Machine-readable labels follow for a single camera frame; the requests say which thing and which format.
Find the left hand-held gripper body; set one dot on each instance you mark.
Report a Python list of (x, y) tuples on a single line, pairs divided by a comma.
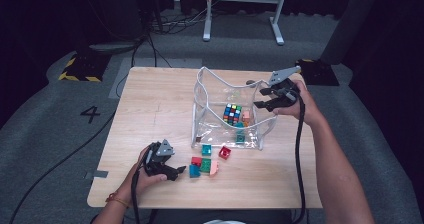
[(155, 162)]

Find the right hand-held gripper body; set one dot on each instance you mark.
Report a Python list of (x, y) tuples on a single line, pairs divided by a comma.
[(288, 97)]

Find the blue toy block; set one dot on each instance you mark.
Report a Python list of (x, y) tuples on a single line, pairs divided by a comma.
[(194, 171)]

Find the red studded toy block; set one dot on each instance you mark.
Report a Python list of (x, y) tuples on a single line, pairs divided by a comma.
[(196, 161)]

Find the small pink toy block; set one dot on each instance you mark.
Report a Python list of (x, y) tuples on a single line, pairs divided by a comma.
[(246, 114)]

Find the green toy block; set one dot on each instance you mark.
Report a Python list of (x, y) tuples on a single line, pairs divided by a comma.
[(205, 165)]

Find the light blue glitter block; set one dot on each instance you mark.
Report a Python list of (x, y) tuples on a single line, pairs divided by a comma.
[(238, 124)]

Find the multicoloured puzzle cube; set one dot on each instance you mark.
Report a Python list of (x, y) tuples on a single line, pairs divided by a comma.
[(232, 114)]

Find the teal square toy block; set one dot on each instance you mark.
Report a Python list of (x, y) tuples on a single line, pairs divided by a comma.
[(206, 149)]

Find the pink half-round toy block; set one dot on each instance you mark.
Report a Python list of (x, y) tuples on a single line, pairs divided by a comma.
[(214, 168)]

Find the teal arched toy block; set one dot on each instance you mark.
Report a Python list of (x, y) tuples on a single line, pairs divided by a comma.
[(240, 138)]

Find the clear plastic bag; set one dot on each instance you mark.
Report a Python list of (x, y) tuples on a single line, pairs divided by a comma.
[(213, 137)]

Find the red hollow toy block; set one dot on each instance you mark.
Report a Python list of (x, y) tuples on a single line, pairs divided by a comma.
[(224, 152)]

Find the person's right hand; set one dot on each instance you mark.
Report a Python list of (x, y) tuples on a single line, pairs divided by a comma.
[(306, 110)]

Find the person's left hand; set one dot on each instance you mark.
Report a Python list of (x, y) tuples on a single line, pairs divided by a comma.
[(138, 182)]

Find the round grey table grommet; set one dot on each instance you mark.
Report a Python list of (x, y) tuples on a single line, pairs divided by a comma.
[(250, 82)]

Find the black yellow striped base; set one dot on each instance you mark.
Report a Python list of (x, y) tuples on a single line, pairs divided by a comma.
[(320, 74), (86, 67)]

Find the grey floor tape strip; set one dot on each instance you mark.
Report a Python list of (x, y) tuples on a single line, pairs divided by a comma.
[(96, 174)]

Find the grey power strip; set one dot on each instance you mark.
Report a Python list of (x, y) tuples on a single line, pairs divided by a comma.
[(110, 47)]

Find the white metal stand frame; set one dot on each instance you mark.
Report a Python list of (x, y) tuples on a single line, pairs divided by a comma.
[(207, 24)]

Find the grey upright post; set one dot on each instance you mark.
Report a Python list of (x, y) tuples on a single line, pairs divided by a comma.
[(350, 24)]

